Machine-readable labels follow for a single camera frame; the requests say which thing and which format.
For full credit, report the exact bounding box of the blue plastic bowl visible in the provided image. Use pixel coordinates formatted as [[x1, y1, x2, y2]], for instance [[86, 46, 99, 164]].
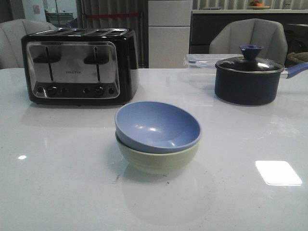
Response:
[[115, 101, 202, 154]]

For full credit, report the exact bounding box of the green plastic bowl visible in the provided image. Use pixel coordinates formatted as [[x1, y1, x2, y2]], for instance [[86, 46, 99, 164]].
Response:
[[115, 135, 200, 174]]

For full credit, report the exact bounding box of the clear plastic food container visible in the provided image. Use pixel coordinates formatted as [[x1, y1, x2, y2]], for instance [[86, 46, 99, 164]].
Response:
[[183, 54, 242, 90]]

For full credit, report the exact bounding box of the black and chrome toaster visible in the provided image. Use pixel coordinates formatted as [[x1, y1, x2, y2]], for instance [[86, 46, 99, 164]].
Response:
[[21, 28, 139, 105]]

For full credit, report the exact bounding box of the white cabinet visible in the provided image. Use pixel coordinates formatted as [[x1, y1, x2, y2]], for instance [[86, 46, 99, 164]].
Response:
[[148, 0, 193, 68]]

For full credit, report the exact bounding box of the dark blue saucepan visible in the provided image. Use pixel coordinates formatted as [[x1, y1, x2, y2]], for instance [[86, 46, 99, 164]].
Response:
[[215, 63, 308, 106]]

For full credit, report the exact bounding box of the dark counter with white top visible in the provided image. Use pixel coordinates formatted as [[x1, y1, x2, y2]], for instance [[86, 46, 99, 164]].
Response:
[[189, 9, 308, 53]]

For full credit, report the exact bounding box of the grey chair right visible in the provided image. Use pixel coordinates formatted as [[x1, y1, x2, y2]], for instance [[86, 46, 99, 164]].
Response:
[[209, 18, 288, 64]]

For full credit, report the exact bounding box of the grey chair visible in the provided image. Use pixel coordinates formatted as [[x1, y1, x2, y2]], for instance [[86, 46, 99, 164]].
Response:
[[209, 18, 288, 64], [0, 19, 56, 69]]

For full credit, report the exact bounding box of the glass pot lid blue knob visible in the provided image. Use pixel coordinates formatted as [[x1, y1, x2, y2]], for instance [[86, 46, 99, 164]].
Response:
[[215, 45, 284, 74]]

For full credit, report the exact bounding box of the fruit plate on counter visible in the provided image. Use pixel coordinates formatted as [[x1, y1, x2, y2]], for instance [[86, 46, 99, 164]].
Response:
[[247, 0, 270, 10]]

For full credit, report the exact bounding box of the olive cushion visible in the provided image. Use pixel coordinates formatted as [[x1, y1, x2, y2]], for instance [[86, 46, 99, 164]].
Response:
[[287, 52, 308, 64]]

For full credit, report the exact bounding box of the grey chair left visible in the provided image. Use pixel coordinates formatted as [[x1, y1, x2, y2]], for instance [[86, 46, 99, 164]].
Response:
[[0, 19, 56, 69]]

